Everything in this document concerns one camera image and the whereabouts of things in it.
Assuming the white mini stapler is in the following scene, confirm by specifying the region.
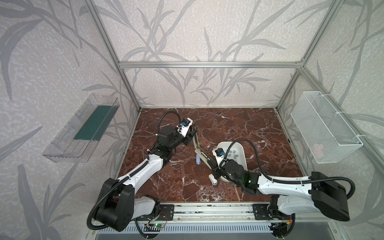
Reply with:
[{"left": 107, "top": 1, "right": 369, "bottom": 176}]
[{"left": 209, "top": 175, "right": 218, "bottom": 186}]

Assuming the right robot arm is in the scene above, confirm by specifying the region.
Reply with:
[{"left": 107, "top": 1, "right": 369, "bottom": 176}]
[{"left": 208, "top": 160, "right": 356, "bottom": 222}]

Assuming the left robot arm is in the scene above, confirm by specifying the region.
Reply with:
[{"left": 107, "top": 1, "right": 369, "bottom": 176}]
[{"left": 87, "top": 125, "right": 197, "bottom": 232}]

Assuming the blue mini stapler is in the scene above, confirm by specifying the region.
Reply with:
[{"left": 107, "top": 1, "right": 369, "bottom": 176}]
[{"left": 196, "top": 155, "right": 201, "bottom": 165}]

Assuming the white plastic tray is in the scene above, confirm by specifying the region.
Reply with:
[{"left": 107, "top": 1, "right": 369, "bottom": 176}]
[{"left": 212, "top": 142, "right": 248, "bottom": 171}]

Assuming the green circuit board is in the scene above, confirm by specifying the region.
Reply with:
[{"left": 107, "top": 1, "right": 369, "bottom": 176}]
[{"left": 145, "top": 223, "right": 166, "bottom": 232}]

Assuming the pink object in basket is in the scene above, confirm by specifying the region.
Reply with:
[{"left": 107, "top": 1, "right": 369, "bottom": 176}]
[{"left": 311, "top": 144, "right": 325, "bottom": 159}]

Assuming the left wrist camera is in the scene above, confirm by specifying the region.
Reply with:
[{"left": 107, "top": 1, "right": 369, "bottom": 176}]
[{"left": 177, "top": 118, "right": 193, "bottom": 137}]

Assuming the aluminium front rail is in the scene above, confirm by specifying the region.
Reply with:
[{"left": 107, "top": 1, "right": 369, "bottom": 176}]
[{"left": 86, "top": 201, "right": 331, "bottom": 223}]

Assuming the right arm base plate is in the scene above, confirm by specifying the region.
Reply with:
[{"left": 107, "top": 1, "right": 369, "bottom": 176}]
[{"left": 252, "top": 203, "right": 291, "bottom": 222}]

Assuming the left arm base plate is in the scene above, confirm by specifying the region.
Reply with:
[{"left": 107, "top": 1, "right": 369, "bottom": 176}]
[{"left": 137, "top": 204, "right": 175, "bottom": 222}]

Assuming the clear acrylic wall shelf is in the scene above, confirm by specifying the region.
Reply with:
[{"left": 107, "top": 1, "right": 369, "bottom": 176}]
[{"left": 42, "top": 94, "right": 120, "bottom": 163}]

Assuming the white slotted cable duct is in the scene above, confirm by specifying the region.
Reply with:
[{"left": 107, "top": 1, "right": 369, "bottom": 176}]
[{"left": 97, "top": 223, "right": 272, "bottom": 235}]

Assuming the white wire mesh basket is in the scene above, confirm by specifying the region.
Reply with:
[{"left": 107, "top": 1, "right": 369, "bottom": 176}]
[{"left": 291, "top": 91, "right": 364, "bottom": 164}]

